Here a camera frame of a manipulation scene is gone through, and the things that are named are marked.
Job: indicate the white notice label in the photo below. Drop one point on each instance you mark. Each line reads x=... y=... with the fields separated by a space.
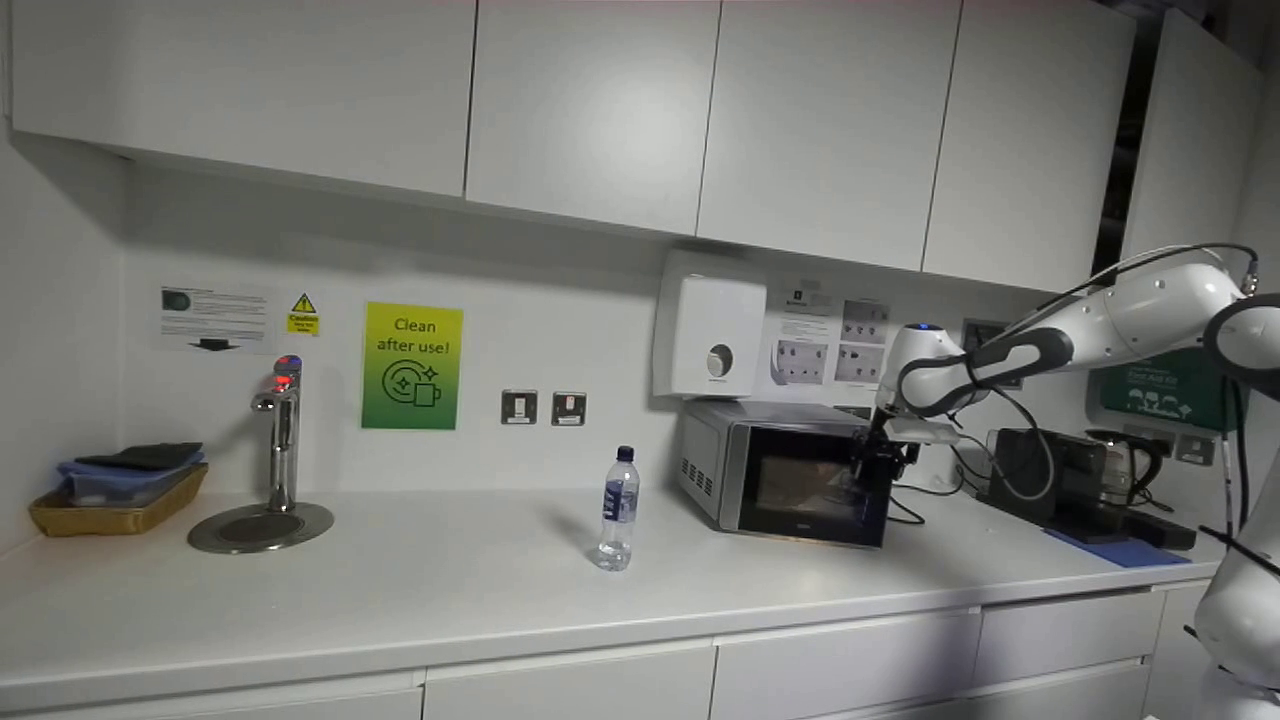
x=212 y=317

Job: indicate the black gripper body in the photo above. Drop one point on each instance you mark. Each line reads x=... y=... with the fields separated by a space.
x=885 y=462

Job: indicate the right wall socket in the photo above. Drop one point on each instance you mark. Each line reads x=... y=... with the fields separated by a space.
x=569 y=409

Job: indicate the blue mat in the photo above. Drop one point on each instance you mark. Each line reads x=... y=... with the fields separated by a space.
x=1122 y=555

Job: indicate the yellow warning sticker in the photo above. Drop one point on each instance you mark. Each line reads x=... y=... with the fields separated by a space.
x=300 y=317

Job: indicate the black microwave door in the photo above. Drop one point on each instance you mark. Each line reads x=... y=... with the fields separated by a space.
x=825 y=496

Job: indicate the silver microwave body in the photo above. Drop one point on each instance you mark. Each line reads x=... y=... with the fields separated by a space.
x=718 y=437

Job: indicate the white lower cabinets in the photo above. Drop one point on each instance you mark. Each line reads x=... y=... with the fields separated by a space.
x=1075 y=657

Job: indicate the blue folded cloth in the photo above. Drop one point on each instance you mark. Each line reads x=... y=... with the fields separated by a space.
x=128 y=470

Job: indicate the printed instruction sheets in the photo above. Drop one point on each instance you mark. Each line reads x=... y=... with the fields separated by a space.
x=819 y=338

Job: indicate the white upper cabinets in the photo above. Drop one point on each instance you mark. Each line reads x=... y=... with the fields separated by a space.
x=961 y=136

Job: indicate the green yellow cleaning poster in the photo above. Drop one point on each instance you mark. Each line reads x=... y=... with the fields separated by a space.
x=410 y=366

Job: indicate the wall socket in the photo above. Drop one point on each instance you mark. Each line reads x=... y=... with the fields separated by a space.
x=518 y=409
x=569 y=409

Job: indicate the chrome tap with drip tray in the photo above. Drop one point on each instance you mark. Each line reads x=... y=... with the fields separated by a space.
x=277 y=517

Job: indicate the clear plastic water bottle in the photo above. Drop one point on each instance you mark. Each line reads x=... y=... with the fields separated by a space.
x=616 y=515

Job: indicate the left wall socket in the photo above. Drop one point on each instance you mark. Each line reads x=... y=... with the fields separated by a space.
x=518 y=409

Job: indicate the white cabinets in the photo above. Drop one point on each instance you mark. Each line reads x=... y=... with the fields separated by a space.
x=961 y=136
x=1075 y=657

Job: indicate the black coffee machine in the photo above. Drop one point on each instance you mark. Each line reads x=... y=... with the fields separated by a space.
x=1086 y=486

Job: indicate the wicker basket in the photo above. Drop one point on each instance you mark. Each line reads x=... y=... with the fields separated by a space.
x=52 y=515

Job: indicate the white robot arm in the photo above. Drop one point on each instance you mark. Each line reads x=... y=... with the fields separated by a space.
x=1155 y=304

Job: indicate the green first aid box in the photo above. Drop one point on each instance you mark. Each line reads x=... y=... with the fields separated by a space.
x=1176 y=390

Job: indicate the white paper towel dispenser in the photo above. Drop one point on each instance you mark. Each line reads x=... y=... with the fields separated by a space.
x=707 y=335

